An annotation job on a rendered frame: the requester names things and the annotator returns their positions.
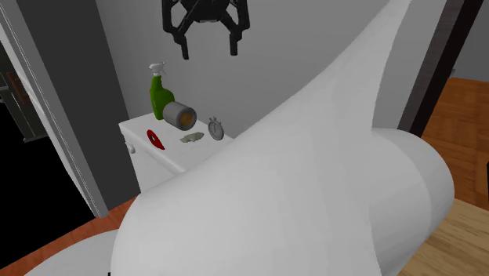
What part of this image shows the dark brown door frame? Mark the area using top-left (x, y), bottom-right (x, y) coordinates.
top-left (397, 0), bottom-right (484, 139)

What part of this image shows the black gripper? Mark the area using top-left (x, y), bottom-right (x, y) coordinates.
top-left (161, 0), bottom-right (252, 60)

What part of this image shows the red ring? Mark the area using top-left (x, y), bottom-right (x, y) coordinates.
top-left (146, 129), bottom-right (166, 151)

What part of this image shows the crumpled beige cloth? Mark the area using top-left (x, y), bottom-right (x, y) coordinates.
top-left (179, 131), bottom-right (205, 144)

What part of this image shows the green spray bottle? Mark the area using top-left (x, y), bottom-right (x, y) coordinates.
top-left (148, 61), bottom-right (176, 122)

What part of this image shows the silver stopwatch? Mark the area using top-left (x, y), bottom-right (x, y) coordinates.
top-left (207, 116), bottom-right (226, 142)

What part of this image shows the grey paper roll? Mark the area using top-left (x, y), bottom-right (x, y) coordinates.
top-left (162, 100), bottom-right (198, 132)

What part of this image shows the white door frame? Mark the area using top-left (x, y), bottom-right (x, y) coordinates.
top-left (0, 0), bottom-right (112, 220)

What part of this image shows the light wood robot stand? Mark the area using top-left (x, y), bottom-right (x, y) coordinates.
top-left (397, 198), bottom-right (489, 276)

